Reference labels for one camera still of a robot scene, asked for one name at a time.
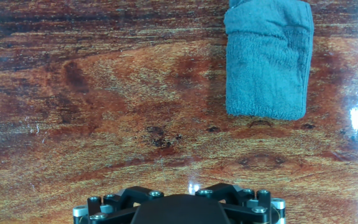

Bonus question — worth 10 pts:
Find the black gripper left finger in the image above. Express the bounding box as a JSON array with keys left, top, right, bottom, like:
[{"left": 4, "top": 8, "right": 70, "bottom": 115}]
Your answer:
[{"left": 72, "top": 185, "right": 165, "bottom": 224}]

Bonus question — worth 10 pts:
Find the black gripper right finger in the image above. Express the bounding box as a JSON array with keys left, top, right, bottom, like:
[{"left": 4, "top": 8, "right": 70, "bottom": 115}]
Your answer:
[{"left": 195, "top": 182, "right": 287, "bottom": 224}]

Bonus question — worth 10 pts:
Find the grey-blue terry cloth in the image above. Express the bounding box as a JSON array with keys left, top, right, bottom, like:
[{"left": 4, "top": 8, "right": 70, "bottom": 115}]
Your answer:
[{"left": 223, "top": 0, "right": 315, "bottom": 121}]

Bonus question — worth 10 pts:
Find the glossy wood-pattern table sheet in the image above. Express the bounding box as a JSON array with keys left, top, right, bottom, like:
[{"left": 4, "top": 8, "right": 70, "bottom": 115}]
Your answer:
[{"left": 0, "top": 0, "right": 358, "bottom": 224}]

